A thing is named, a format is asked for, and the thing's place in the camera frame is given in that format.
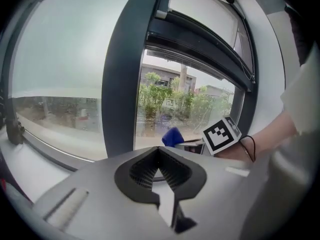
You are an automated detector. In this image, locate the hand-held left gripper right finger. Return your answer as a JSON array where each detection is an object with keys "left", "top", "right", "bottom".
[{"left": 158, "top": 145, "right": 266, "bottom": 240}]

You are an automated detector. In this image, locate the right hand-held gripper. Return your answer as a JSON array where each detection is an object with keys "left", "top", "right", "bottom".
[{"left": 174, "top": 116, "right": 243, "bottom": 157}]

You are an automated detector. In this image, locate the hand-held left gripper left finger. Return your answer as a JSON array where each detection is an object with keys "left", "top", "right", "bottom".
[{"left": 31, "top": 145, "right": 180, "bottom": 240}]

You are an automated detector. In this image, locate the blue cloth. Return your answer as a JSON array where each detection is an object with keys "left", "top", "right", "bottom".
[{"left": 161, "top": 126, "right": 185, "bottom": 147}]

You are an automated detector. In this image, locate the clear window glass pane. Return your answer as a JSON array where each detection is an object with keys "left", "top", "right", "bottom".
[{"left": 134, "top": 49, "right": 236, "bottom": 151}]

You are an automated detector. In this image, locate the person's right forearm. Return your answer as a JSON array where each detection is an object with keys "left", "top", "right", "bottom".
[{"left": 214, "top": 108, "right": 299, "bottom": 164}]

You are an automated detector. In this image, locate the white window sill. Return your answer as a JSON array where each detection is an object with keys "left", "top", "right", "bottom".
[{"left": 0, "top": 131, "right": 76, "bottom": 203}]

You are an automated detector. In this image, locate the frosted awning window sash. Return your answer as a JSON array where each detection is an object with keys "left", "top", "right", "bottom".
[{"left": 145, "top": 0, "right": 256, "bottom": 93}]

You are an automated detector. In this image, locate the large frosted window pane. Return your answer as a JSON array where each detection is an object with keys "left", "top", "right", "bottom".
[{"left": 11, "top": 0, "right": 132, "bottom": 160}]

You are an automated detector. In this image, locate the person's black star-print shirt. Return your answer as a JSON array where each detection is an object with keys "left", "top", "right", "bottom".
[{"left": 284, "top": 3, "right": 320, "bottom": 67}]

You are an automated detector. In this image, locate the black window frame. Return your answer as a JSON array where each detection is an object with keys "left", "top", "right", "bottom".
[{"left": 0, "top": 0, "right": 260, "bottom": 173}]

